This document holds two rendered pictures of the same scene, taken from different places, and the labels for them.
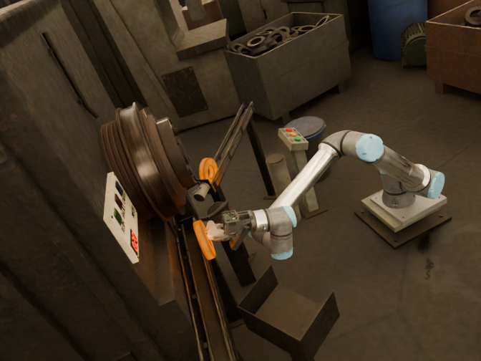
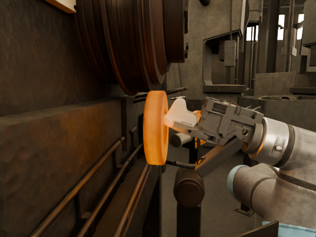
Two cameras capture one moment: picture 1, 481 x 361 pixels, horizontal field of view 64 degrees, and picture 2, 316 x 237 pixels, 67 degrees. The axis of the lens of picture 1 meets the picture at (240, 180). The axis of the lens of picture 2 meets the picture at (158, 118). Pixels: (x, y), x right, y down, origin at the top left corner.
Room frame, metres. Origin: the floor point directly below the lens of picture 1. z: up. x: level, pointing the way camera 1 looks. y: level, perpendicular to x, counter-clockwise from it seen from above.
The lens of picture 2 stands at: (0.67, 0.11, 0.92)
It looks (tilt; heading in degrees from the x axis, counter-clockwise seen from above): 8 degrees down; 11
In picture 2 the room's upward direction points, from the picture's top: straight up
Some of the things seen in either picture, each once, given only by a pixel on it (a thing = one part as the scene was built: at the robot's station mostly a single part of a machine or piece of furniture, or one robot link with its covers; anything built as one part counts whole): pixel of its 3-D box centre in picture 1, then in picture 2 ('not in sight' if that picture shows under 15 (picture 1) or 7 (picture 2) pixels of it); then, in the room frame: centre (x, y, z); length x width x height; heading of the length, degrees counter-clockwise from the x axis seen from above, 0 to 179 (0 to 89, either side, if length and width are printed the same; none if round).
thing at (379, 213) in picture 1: (399, 204); not in sight; (1.71, -0.85, 0.10); 0.32 x 0.32 x 0.04; 9
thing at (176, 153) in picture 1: (177, 152); (178, 11); (1.36, 0.19, 1.11); 0.28 x 0.06 x 0.28; 3
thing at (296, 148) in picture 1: (302, 172); not in sight; (2.08, -0.40, 0.31); 0.24 x 0.16 x 0.62; 3
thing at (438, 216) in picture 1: (399, 211); not in sight; (1.71, -0.85, 0.04); 0.40 x 0.40 x 0.08; 9
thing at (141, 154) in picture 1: (154, 161); (144, 12); (1.36, 0.29, 1.11); 0.47 x 0.06 x 0.47; 3
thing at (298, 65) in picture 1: (284, 66); (283, 125); (3.88, -0.85, 0.39); 1.03 x 0.83 x 0.77; 108
